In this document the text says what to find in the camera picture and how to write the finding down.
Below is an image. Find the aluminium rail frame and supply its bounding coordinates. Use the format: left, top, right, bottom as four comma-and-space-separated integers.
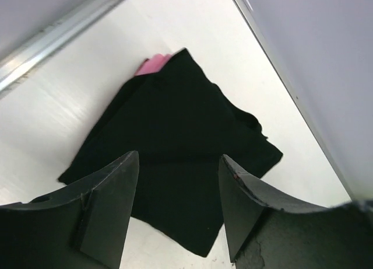
1, 0, 350, 207

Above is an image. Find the pink t shirt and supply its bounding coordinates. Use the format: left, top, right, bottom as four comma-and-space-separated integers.
134, 54, 172, 76

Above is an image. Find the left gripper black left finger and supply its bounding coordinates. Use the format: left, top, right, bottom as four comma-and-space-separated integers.
1, 151, 139, 268

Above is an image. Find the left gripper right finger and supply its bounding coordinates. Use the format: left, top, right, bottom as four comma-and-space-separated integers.
219, 155, 372, 269

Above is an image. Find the black t shirt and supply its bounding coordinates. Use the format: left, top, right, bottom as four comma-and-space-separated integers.
59, 49, 283, 257

